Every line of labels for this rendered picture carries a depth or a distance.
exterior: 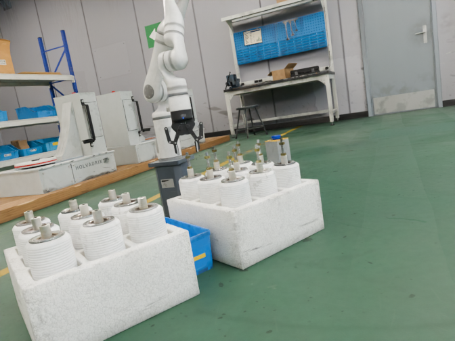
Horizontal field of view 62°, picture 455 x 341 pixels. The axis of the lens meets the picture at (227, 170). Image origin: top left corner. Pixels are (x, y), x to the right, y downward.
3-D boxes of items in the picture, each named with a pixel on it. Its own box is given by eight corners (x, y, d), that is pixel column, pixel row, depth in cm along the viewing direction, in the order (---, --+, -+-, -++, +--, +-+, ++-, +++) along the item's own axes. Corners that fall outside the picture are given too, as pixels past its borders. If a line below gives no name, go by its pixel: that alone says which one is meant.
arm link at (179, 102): (190, 109, 141) (187, 92, 139) (194, 107, 130) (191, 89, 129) (166, 112, 139) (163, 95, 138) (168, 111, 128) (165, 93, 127)
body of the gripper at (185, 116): (168, 109, 128) (173, 137, 129) (193, 106, 130) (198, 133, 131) (167, 110, 135) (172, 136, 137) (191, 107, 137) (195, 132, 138)
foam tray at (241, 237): (175, 245, 141) (166, 199, 138) (251, 215, 165) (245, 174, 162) (242, 270, 111) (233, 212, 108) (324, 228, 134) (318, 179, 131)
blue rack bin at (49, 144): (26, 154, 612) (22, 141, 608) (45, 151, 645) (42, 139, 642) (47, 151, 590) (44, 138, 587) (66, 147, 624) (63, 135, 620)
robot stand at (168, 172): (160, 233, 160) (147, 164, 156) (178, 221, 173) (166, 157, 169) (190, 232, 154) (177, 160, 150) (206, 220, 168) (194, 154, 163)
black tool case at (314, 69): (292, 78, 588) (291, 72, 586) (320, 73, 576) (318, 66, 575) (291, 78, 556) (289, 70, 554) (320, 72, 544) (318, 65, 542)
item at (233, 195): (262, 230, 121) (253, 176, 119) (247, 241, 114) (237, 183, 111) (236, 229, 127) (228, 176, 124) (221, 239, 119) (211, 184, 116)
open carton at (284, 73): (277, 81, 613) (275, 67, 610) (299, 77, 589) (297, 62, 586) (268, 82, 590) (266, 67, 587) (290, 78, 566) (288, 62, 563)
